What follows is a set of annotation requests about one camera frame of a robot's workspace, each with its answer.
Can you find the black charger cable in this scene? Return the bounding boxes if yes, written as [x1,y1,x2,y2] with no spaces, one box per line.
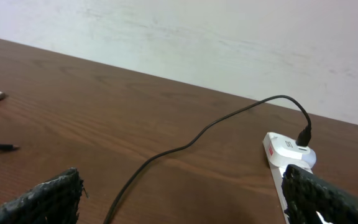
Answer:
[103,95,313,224]

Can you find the white power strip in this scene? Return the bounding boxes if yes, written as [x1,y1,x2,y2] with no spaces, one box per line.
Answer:
[262,132,315,224]

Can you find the white USB charger adapter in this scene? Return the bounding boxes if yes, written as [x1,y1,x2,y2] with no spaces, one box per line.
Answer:
[263,132,316,169]

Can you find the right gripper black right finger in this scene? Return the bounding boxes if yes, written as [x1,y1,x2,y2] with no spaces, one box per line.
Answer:
[282,164,358,224]

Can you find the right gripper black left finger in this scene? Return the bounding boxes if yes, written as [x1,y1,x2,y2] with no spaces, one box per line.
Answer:
[0,167,83,224]

